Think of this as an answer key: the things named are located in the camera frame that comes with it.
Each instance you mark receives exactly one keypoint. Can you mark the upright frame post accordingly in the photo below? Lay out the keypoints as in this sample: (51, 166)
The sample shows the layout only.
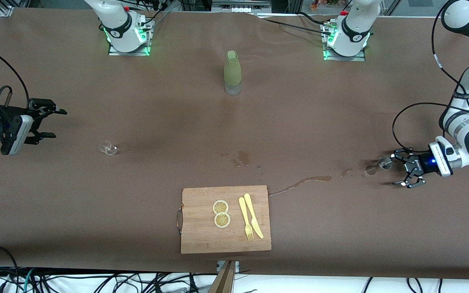
(224, 280)

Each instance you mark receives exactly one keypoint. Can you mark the yellow plastic knife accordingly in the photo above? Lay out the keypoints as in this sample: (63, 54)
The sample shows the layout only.
(253, 213)

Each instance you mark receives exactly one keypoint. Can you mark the wooden cutting board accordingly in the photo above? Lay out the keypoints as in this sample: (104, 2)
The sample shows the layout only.
(202, 236)

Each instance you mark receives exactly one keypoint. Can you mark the clear glass measuring cup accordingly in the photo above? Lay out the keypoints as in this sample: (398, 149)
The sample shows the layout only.
(108, 148)

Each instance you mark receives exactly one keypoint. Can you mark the scattered liquid puddle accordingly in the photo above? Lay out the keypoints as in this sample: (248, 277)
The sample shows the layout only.
(244, 158)

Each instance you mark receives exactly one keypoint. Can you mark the green sleeved glass bottle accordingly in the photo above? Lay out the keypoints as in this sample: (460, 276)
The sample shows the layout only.
(232, 69)

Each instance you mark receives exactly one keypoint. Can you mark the grey power strip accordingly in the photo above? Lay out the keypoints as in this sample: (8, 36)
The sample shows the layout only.
(240, 5)

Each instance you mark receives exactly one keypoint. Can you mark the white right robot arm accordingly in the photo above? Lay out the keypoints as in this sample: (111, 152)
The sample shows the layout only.
(116, 20)

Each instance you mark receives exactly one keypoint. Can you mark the yellow plastic fork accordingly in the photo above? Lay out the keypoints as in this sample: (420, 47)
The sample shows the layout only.
(244, 213)

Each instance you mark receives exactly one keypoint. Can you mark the small liquid puddle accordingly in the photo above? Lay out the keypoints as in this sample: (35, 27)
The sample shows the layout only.
(345, 172)

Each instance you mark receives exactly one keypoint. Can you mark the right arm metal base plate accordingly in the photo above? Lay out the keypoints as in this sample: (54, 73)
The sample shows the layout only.
(147, 44)

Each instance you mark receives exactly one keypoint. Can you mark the steel hourglass jigger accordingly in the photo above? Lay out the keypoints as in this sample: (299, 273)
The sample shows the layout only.
(385, 163)

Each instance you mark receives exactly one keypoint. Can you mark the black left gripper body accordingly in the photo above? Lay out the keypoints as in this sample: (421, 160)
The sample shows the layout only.
(421, 163)

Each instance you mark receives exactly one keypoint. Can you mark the long liquid streak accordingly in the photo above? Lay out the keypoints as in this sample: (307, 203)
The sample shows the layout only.
(312, 179)

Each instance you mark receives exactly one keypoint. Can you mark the lemon slice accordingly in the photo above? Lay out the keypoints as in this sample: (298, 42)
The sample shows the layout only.
(220, 207)
(222, 220)

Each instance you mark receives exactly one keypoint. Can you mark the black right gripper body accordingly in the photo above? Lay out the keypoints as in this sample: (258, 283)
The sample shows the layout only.
(35, 121)

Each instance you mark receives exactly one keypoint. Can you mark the metal post bracket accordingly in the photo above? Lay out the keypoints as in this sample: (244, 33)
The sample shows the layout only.
(220, 265)

